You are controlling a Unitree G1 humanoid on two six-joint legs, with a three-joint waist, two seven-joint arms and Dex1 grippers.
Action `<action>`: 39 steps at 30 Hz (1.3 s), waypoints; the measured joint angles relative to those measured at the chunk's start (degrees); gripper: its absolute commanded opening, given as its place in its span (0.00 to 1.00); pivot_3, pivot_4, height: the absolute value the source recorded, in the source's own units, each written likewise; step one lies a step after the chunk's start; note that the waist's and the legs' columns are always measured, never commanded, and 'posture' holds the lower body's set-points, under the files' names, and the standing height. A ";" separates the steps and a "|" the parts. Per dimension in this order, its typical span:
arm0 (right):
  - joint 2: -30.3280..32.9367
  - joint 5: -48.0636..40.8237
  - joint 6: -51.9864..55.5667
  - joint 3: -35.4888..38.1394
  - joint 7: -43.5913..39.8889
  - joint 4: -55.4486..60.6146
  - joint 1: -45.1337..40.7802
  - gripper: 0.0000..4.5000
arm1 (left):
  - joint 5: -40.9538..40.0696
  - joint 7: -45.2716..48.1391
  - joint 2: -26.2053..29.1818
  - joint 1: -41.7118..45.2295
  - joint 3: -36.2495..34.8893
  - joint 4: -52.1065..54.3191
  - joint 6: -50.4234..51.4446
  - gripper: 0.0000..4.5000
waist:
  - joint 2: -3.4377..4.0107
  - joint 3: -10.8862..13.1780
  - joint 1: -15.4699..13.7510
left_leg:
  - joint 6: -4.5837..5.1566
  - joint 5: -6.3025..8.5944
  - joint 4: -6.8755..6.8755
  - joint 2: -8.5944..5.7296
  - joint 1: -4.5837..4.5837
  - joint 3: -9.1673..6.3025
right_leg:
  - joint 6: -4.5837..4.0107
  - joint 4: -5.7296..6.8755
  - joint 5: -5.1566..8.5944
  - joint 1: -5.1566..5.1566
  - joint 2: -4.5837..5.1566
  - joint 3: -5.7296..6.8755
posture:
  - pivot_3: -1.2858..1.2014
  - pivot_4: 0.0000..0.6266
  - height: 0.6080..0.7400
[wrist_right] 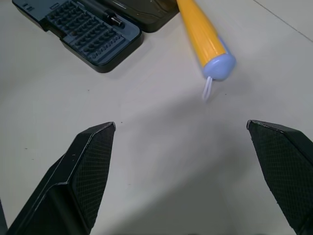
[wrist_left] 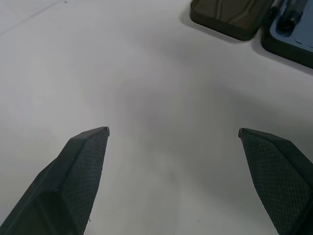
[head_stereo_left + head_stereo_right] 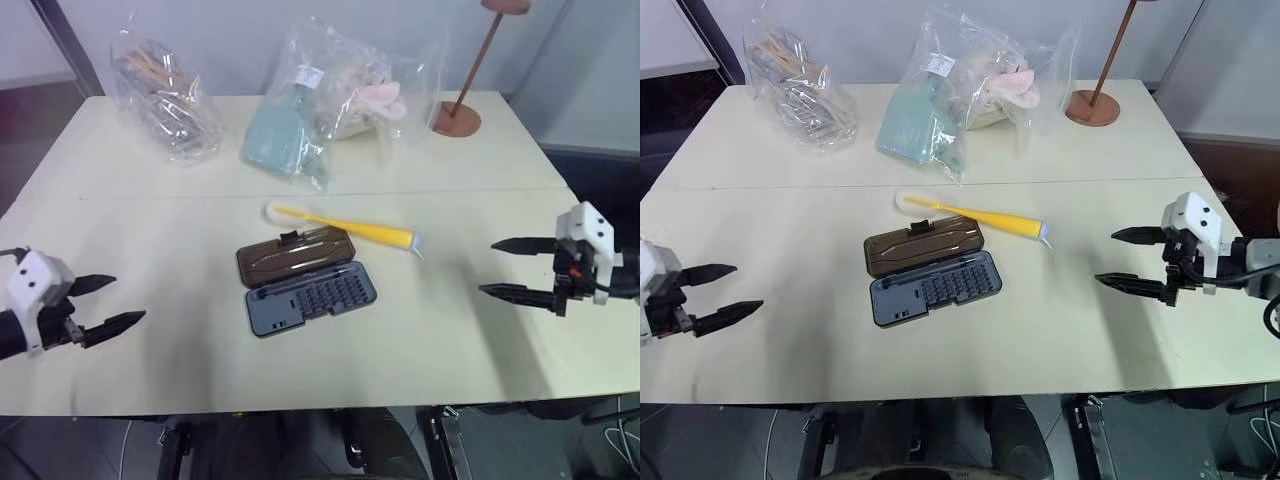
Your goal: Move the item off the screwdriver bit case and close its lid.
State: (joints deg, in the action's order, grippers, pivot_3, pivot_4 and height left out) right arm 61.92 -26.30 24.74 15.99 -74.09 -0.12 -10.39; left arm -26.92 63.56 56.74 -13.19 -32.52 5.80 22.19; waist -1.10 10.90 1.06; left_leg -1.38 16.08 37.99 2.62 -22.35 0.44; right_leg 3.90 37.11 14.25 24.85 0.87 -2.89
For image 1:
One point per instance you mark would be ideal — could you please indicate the black screwdriver bit set case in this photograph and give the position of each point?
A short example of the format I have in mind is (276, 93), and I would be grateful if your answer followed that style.
(97, 31)

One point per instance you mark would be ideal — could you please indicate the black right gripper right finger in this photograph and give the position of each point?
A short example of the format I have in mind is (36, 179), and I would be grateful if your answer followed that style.
(283, 166)

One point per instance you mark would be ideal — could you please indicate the yellow tube with blue cap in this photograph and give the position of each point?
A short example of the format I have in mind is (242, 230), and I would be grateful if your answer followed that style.
(207, 44)

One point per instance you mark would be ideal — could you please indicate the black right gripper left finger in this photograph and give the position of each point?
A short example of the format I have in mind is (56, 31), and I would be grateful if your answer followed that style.
(73, 176)

